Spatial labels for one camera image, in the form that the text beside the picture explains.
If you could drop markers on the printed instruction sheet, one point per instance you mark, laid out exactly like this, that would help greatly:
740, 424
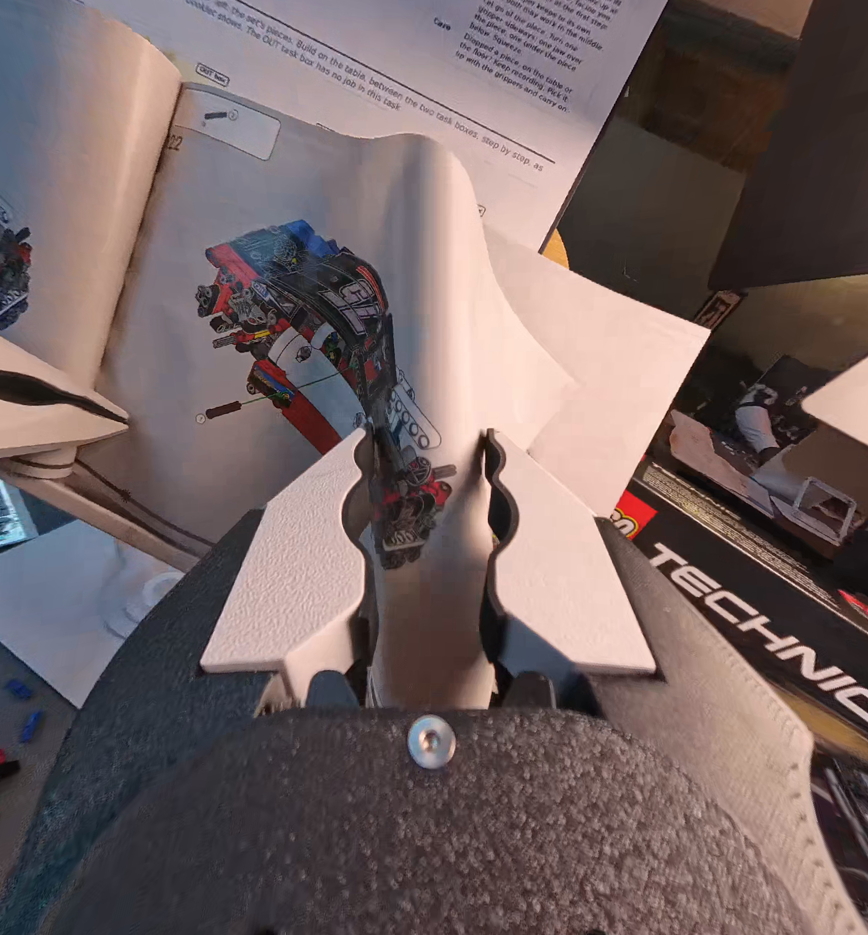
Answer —
419, 51

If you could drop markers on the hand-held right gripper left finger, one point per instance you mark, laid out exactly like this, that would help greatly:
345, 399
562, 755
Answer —
295, 584

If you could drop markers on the lego instruction booklet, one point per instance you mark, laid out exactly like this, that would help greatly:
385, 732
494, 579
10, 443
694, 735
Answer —
185, 204

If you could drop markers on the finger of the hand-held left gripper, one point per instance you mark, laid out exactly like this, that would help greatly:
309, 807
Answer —
32, 427
10, 358

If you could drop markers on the black lego set box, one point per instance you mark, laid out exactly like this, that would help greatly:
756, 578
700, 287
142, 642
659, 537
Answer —
755, 621

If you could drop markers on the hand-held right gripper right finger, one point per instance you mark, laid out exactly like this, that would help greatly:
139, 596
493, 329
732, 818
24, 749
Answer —
565, 592

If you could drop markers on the white book stand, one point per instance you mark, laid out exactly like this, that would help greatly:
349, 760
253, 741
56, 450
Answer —
47, 584

